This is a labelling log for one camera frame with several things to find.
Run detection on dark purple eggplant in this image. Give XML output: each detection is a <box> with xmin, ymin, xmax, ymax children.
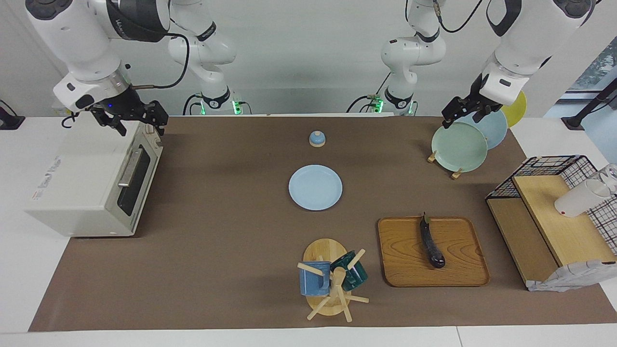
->
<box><xmin>420</xmin><ymin>212</ymin><xmax>446</xmax><ymax>269</ymax></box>

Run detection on wooden plate rack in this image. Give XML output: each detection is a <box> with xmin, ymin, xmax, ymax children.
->
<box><xmin>427</xmin><ymin>150</ymin><xmax>464</xmax><ymax>180</ymax></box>

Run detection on dark green mug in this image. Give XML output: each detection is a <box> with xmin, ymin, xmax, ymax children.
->
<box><xmin>330</xmin><ymin>251</ymin><xmax>368</xmax><ymax>291</ymax></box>

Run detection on black clamp device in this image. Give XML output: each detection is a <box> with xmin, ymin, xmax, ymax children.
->
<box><xmin>0</xmin><ymin>99</ymin><xmax>26</xmax><ymax>131</ymax></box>

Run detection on light wooden shelf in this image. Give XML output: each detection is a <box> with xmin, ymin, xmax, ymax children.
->
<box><xmin>486</xmin><ymin>174</ymin><xmax>617</xmax><ymax>290</ymax></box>

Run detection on pale green plate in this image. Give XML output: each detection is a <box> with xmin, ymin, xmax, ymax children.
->
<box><xmin>431</xmin><ymin>121</ymin><xmax>488</xmax><ymax>173</ymax></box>

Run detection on wooden mug tree stand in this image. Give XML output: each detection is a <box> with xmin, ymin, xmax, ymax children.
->
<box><xmin>297</xmin><ymin>238</ymin><xmax>370</xmax><ymax>322</ymax></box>

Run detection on oven door with glass window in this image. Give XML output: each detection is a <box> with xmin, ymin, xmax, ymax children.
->
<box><xmin>112</xmin><ymin>129</ymin><xmax>163</xmax><ymax>232</ymax></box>

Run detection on grey white cloth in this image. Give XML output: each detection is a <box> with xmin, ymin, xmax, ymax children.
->
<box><xmin>527</xmin><ymin>259</ymin><xmax>617</xmax><ymax>292</ymax></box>

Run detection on white toaster oven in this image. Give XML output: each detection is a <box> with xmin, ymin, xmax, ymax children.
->
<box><xmin>25</xmin><ymin>118</ymin><xmax>163</xmax><ymax>238</ymax></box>

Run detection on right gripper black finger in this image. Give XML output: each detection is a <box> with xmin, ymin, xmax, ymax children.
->
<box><xmin>145</xmin><ymin>100</ymin><xmax>169</xmax><ymax>135</ymax></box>
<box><xmin>91</xmin><ymin>107</ymin><xmax>127</xmax><ymax>136</ymax></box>

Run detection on pale blue upright plate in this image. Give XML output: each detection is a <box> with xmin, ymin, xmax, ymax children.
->
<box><xmin>465</xmin><ymin>110</ymin><xmax>509</xmax><ymax>150</ymax></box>

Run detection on blue mug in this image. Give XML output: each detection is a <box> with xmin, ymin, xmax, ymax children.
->
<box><xmin>299</xmin><ymin>261</ymin><xmax>332</xmax><ymax>296</ymax></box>

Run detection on black wire basket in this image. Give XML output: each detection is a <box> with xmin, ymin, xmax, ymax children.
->
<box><xmin>485</xmin><ymin>155</ymin><xmax>617</xmax><ymax>256</ymax></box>

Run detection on square wooden tray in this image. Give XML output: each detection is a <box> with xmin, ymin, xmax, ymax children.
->
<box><xmin>377</xmin><ymin>216</ymin><xmax>491</xmax><ymax>288</ymax></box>

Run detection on brown table mat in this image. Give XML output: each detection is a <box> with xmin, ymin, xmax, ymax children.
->
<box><xmin>28</xmin><ymin>116</ymin><xmax>617</xmax><ymax>332</ymax></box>

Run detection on black stand pole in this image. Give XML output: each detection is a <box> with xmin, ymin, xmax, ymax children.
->
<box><xmin>562</xmin><ymin>77</ymin><xmax>617</xmax><ymax>131</ymax></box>

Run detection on clear glass cup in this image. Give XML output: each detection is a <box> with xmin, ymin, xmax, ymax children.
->
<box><xmin>598</xmin><ymin>164</ymin><xmax>617</xmax><ymax>196</ymax></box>

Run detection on light blue plate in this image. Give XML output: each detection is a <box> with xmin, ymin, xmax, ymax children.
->
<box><xmin>288</xmin><ymin>165</ymin><xmax>343</xmax><ymax>211</ymax></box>

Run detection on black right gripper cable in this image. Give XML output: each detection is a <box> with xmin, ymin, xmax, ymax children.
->
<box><xmin>131</xmin><ymin>33</ymin><xmax>189</xmax><ymax>90</ymax></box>

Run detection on white cup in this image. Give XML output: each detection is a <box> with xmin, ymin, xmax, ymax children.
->
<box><xmin>554</xmin><ymin>179</ymin><xmax>613</xmax><ymax>218</ymax></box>

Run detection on yellow plate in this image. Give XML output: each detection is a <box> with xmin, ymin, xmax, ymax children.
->
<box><xmin>499</xmin><ymin>91</ymin><xmax>527</xmax><ymax>128</ymax></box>

